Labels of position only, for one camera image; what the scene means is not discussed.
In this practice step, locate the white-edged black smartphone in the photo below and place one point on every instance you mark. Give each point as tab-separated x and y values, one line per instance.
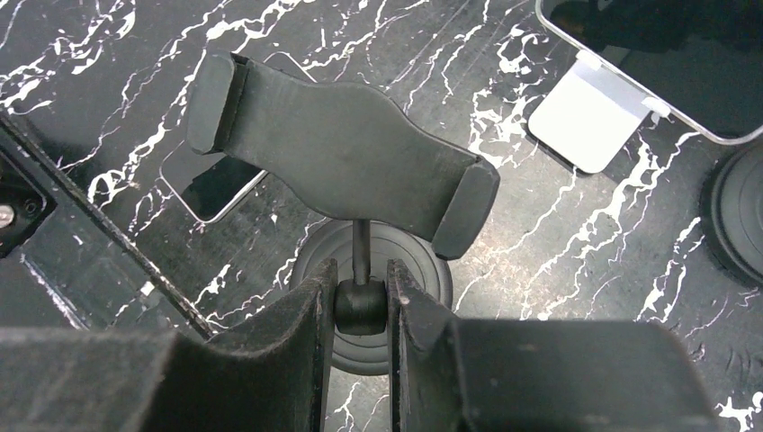
208	185

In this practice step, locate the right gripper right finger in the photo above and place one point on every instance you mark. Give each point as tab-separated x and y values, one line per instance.
449	373

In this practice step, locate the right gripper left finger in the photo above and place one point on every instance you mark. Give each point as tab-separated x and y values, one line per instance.
269	373

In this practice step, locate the black stand rear right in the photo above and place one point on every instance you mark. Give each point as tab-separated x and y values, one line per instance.
731	214

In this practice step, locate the black round-base phone stand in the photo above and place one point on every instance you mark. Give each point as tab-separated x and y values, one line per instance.
388	189

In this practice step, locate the white phone on silver stand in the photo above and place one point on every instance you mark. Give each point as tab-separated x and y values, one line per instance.
702	59

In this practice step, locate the silver desktop phone stand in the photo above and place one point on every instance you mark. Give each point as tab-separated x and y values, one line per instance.
590	114

